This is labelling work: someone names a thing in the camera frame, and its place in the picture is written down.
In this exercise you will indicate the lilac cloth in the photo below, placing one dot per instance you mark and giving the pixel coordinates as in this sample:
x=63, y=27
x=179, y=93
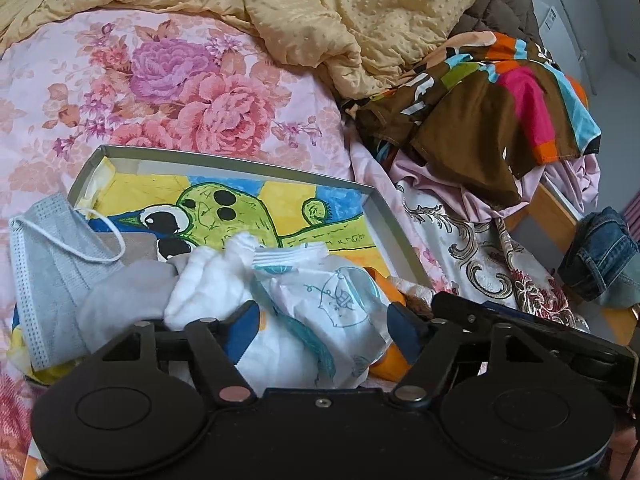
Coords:
x=575, y=175

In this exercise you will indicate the grey cardboard box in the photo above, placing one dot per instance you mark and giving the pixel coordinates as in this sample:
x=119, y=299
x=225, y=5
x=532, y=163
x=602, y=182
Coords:
x=400, y=240

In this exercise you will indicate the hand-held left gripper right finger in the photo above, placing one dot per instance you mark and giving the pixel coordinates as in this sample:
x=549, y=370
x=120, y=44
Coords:
x=406, y=332

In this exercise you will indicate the grey face mask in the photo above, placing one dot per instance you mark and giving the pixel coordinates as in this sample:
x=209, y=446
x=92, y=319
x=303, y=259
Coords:
x=55, y=270

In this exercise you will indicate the grey cloth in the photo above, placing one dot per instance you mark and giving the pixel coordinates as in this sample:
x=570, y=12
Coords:
x=125, y=290

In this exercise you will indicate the wooden bed board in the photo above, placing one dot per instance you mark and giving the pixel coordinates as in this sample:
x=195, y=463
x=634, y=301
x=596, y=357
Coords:
x=555, y=210

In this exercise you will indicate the white printed diaper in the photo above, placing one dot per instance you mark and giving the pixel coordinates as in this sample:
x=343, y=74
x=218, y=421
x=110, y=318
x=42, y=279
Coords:
x=325, y=310

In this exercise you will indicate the brown multicolour patchwork cloth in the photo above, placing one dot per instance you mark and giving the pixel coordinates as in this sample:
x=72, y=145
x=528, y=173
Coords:
x=480, y=110

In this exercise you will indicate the orange plastic item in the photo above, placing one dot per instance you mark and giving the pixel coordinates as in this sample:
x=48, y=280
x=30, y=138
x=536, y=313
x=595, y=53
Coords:
x=387, y=365

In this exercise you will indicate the white face mask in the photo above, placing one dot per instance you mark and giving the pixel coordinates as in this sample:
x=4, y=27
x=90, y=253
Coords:
x=290, y=257

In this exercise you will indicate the beige yellow quilt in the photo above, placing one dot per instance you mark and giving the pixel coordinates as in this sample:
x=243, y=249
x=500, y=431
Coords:
x=350, y=10

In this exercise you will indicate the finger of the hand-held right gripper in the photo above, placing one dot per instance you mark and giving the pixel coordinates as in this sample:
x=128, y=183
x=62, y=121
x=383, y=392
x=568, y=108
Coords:
x=465, y=312

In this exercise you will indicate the yellow cloth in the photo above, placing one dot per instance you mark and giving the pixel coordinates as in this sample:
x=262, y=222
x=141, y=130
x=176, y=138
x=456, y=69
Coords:
x=20, y=355

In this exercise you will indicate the white fluffy cloth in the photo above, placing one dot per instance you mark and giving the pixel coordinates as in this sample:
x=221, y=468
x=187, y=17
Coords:
x=205, y=285

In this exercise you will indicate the colourful cartoon drawing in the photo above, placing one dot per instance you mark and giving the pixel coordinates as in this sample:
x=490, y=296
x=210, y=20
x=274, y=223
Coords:
x=280, y=210

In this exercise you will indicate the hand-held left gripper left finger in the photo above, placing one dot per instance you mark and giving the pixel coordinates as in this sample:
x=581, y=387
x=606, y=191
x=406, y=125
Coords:
x=242, y=332

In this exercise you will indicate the pink floral bedsheet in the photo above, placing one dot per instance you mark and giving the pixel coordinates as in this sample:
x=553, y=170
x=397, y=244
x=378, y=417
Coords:
x=175, y=85

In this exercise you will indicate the silver ornate satin blanket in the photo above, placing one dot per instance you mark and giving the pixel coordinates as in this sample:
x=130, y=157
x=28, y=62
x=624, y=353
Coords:
x=480, y=260

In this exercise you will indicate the blue jeans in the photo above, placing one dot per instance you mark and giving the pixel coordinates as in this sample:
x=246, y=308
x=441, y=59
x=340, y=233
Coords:
x=600, y=255

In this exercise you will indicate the brown quilted jacket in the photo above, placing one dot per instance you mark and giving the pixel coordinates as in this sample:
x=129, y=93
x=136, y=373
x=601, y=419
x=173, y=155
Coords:
x=505, y=5

